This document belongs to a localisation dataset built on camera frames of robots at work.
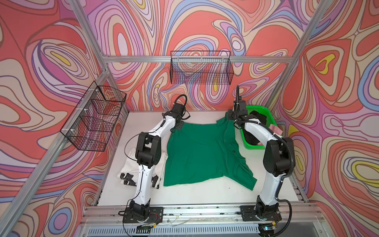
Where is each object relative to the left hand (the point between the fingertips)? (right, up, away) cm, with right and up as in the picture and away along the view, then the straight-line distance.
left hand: (177, 122), depth 103 cm
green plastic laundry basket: (+67, +2, +2) cm, 67 cm away
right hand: (+38, +5, -6) cm, 39 cm away
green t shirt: (+16, -20, -6) cm, 26 cm away
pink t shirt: (+66, -5, -7) cm, 66 cm away
